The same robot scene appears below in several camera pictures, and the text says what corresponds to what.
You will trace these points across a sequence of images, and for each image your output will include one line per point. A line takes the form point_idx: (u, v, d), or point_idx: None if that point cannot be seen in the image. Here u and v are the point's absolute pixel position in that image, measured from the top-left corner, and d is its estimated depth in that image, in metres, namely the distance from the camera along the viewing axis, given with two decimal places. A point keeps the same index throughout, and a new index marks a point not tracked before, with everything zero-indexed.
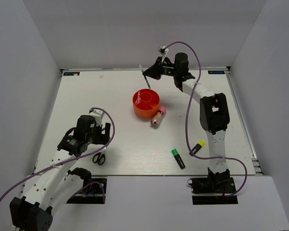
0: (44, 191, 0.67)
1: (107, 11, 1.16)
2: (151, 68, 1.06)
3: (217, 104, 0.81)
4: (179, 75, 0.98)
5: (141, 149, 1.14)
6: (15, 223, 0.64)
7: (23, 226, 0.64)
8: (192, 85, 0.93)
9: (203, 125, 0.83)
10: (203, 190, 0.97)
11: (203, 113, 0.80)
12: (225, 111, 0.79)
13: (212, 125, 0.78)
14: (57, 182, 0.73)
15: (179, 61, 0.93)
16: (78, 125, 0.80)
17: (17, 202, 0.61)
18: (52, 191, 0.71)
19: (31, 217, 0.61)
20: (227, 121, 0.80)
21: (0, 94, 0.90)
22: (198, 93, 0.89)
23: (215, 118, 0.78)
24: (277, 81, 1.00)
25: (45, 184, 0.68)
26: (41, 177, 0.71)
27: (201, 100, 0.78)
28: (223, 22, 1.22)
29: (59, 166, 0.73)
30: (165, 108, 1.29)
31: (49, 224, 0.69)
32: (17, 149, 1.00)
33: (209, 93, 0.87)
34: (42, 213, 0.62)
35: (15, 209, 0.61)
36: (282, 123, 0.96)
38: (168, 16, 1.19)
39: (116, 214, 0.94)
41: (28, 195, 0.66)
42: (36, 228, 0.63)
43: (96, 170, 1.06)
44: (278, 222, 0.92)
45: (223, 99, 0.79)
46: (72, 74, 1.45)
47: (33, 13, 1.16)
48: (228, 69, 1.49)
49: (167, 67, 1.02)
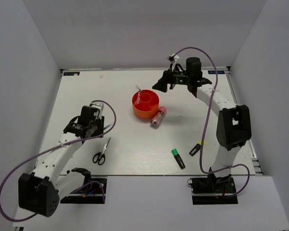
0: (53, 168, 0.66)
1: (107, 11, 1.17)
2: (162, 79, 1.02)
3: (239, 118, 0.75)
4: (192, 80, 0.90)
5: (141, 148, 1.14)
6: (21, 203, 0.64)
7: (30, 206, 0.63)
8: (210, 92, 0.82)
9: (219, 140, 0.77)
10: (203, 190, 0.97)
11: (220, 127, 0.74)
12: (247, 126, 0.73)
13: (231, 141, 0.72)
14: (64, 161, 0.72)
15: (191, 63, 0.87)
16: (82, 114, 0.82)
17: (26, 178, 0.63)
18: (60, 171, 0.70)
19: (40, 191, 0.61)
20: (248, 138, 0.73)
21: (1, 95, 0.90)
22: (216, 102, 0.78)
23: (235, 133, 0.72)
24: (277, 81, 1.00)
25: (54, 160, 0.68)
26: (49, 155, 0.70)
27: (220, 112, 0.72)
28: (223, 22, 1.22)
29: (67, 146, 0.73)
30: (165, 108, 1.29)
31: (56, 205, 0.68)
32: (17, 150, 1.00)
33: (229, 104, 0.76)
34: (50, 188, 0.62)
35: (24, 184, 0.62)
36: (282, 124, 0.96)
38: (168, 16, 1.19)
39: (116, 214, 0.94)
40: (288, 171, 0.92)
41: (36, 171, 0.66)
42: (43, 207, 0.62)
43: (96, 170, 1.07)
44: (278, 222, 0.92)
45: (246, 113, 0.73)
46: (72, 74, 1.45)
47: (33, 14, 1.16)
48: (228, 69, 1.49)
49: (178, 76, 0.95)
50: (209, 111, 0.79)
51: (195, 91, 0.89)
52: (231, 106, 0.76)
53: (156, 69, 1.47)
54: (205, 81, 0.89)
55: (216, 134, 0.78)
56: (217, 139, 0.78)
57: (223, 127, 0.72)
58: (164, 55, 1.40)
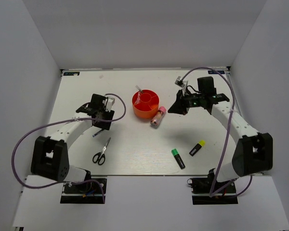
0: (67, 134, 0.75)
1: (106, 11, 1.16)
2: (176, 104, 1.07)
3: (259, 146, 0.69)
4: (206, 95, 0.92)
5: (141, 149, 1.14)
6: (33, 166, 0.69)
7: (42, 169, 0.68)
8: (228, 112, 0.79)
9: (234, 168, 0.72)
10: (203, 190, 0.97)
11: (238, 155, 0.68)
12: (268, 157, 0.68)
13: (249, 172, 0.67)
14: (76, 134, 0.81)
15: (202, 80, 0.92)
16: (92, 101, 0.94)
17: (42, 140, 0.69)
18: (72, 140, 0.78)
19: (55, 151, 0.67)
20: (267, 169, 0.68)
21: (0, 95, 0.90)
22: (235, 127, 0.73)
23: (254, 164, 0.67)
24: (277, 81, 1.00)
25: (68, 129, 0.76)
26: (64, 125, 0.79)
27: (240, 140, 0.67)
28: (223, 22, 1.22)
29: (81, 121, 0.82)
30: (166, 109, 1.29)
31: (65, 174, 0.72)
32: (17, 150, 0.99)
33: (250, 129, 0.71)
34: (64, 151, 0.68)
35: (41, 144, 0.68)
36: (282, 124, 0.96)
38: (168, 16, 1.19)
39: (116, 214, 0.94)
40: (288, 171, 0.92)
41: (52, 135, 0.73)
42: (56, 168, 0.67)
43: (96, 170, 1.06)
44: (278, 222, 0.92)
45: (269, 143, 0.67)
46: (72, 74, 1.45)
47: (33, 14, 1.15)
48: (228, 69, 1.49)
49: (190, 98, 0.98)
50: (227, 134, 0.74)
51: (211, 107, 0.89)
52: (252, 132, 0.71)
53: (156, 69, 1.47)
54: (221, 96, 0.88)
55: (231, 161, 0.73)
56: (232, 166, 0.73)
57: (242, 157, 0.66)
58: (164, 55, 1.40)
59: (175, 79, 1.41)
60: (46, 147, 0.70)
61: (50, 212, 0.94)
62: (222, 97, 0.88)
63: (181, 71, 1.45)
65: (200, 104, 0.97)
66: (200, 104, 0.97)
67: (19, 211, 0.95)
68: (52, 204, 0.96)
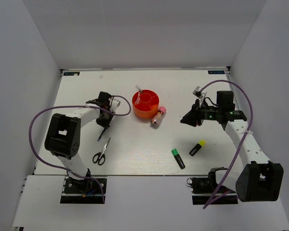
0: (80, 115, 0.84)
1: (107, 12, 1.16)
2: (190, 113, 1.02)
3: (268, 174, 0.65)
4: (223, 110, 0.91)
5: (141, 149, 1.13)
6: (47, 141, 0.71)
7: (55, 143, 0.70)
8: (242, 133, 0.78)
9: (237, 192, 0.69)
10: (203, 189, 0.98)
11: (243, 179, 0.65)
12: (274, 187, 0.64)
13: (251, 198, 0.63)
14: (86, 118, 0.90)
15: (222, 93, 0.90)
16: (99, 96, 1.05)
17: (58, 116, 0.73)
18: (82, 122, 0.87)
19: (71, 125, 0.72)
20: (272, 198, 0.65)
21: (0, 95, 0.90)
22: (246, 150, 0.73)
23: (258, 191, 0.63)
24: (278, 81, 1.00)
25: (81, 111, 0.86)
26: (77, 109, 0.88)
27: (246, 166, 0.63)
28: (223, 22, 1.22)
29: (91, 107, 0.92)
30: (166, 109, 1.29)
31: (74, 152, 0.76)
32: (17, 150, 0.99)
33: (261, 156, 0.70)
34: (79, 126, 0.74)
35: (58, 119, 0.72)
36: (282, 124, 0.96)
38: (168, 16, 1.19)
39: (116, 214, 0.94)
40: (287, 171, 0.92)
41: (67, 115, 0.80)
42: (70, 141, 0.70)
43: (96, 169, 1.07)
44: (278, 223, 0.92)
45: (278, 173, 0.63)
46: (72, 74, 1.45)
47: (33, 14, 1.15)
48: (228, 69, 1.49)
49: (207, 111, 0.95)
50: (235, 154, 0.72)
51: (226, 122, 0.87)
52: (263, 160, 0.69)
53: (156, 69, 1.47)
54: (238, 114, 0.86)
55: (236, 184, 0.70)
56: (236, 190, 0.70)
57: (246, 183, 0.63)
58: (164, 55, 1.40)
59: (175, 79, 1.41)
60: (60, 124, 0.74)
61: (50, 212, 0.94)
62: (239, 115, 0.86)
63: (181, 71, 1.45)
65: (215, 118, 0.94)
66: (216, 118, 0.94)
67: (19, 211, 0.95)
68: (52, 204, 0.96)
